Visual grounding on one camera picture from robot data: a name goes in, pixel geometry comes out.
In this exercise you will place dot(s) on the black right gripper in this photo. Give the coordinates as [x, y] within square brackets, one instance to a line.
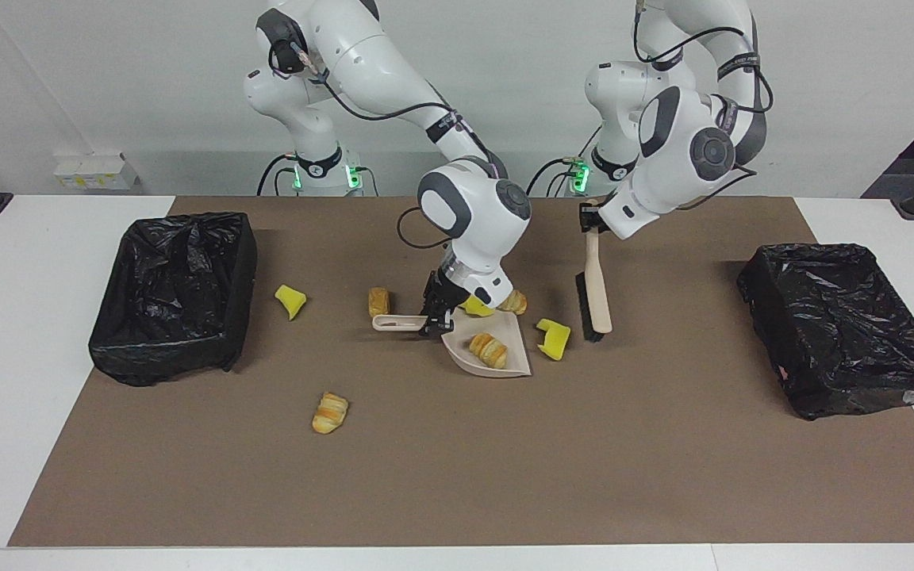
[443, 287]

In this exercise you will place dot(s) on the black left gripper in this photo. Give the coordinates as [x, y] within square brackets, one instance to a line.
[592, 212]

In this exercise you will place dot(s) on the beige plastic dustpan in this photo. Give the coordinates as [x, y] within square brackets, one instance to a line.
[457, 350]

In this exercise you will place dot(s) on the yellow sponge piece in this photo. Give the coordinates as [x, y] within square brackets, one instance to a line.
[477, 309]
[290, 301]
[554, 339]

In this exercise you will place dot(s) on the striped orange bread roll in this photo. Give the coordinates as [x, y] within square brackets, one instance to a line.
[331, 413]
[489, 351]
[514, 303]

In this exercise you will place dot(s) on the beige hand brush black bristles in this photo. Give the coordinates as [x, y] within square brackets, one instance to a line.
[600, 301]

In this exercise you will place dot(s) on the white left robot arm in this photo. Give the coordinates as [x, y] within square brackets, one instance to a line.
[663, 135]

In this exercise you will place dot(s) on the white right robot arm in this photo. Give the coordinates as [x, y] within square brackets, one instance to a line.
[362, 55]

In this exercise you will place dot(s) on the black bagged bin pink spot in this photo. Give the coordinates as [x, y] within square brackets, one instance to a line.
[838, 333]

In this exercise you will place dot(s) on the brown bread loaf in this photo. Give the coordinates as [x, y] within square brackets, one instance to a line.
[379, 304]

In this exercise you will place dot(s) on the brown paper table mat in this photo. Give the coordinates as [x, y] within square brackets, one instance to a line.
[584, 476]

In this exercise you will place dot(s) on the white wall socket box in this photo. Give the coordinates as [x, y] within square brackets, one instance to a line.
[96, 176]

